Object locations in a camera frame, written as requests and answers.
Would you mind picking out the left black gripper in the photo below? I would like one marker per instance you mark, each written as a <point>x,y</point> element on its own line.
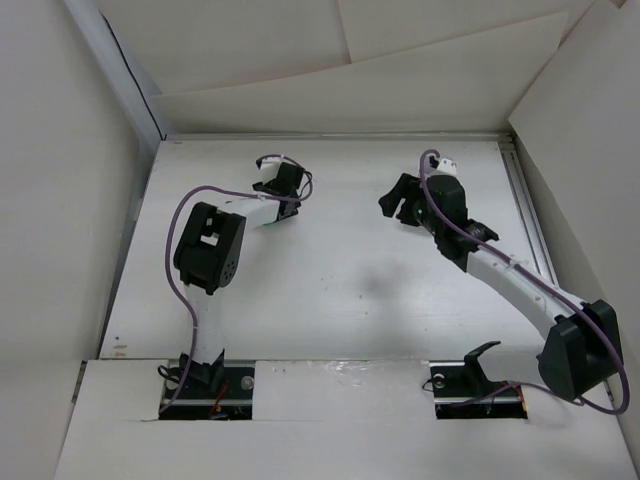
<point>264,185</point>

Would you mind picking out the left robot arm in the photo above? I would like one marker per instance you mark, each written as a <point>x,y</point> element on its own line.
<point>208,250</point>

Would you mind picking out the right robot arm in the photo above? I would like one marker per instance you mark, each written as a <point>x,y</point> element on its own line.
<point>582,345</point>

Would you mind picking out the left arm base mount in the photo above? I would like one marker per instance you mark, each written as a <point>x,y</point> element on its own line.
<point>222,391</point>

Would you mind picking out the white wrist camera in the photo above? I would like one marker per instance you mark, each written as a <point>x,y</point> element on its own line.
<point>268,167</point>
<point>441,166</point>

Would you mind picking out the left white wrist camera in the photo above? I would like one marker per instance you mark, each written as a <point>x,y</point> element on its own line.
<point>268,167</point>

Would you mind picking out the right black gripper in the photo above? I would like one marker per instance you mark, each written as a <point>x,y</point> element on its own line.
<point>410,187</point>

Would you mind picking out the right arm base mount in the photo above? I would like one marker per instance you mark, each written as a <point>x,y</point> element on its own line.
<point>462,391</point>

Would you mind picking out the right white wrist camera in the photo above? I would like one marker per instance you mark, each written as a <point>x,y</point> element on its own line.
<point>441,166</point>

